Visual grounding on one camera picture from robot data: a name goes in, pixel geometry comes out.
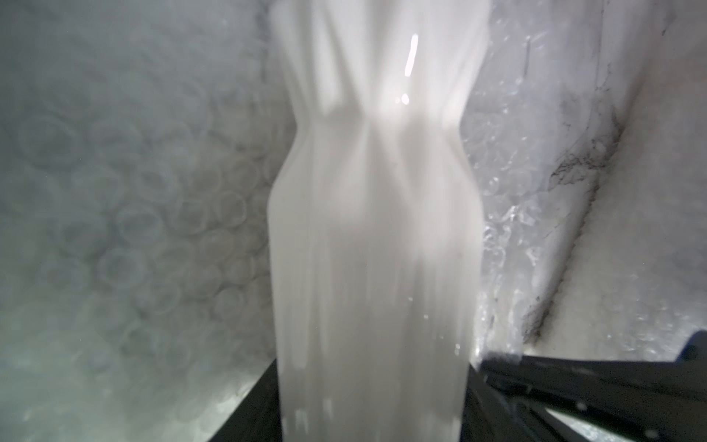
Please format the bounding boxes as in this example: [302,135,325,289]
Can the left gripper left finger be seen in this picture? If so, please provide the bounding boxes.
[209,360,282,442]

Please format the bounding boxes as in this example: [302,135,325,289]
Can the small white ribbed vase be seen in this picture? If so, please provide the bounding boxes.
[267,1,491,441]

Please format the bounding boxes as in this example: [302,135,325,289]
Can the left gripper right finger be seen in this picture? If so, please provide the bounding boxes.
[460,366,530,442]

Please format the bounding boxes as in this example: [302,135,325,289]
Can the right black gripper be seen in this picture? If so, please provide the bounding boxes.
[480,331,706,441]

